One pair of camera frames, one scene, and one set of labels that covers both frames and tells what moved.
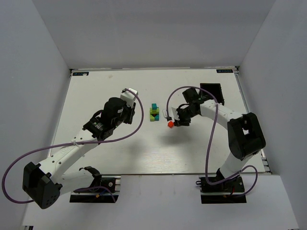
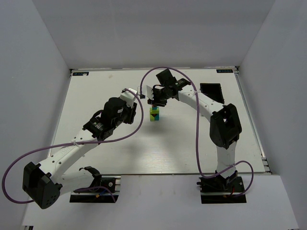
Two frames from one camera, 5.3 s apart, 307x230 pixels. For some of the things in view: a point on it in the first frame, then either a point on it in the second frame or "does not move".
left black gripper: x=131 y=113 does not move
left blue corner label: x=80 y=73 does not move
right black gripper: x=182 y=116 -> x=157 y=102
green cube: x=157 y=110 does not move
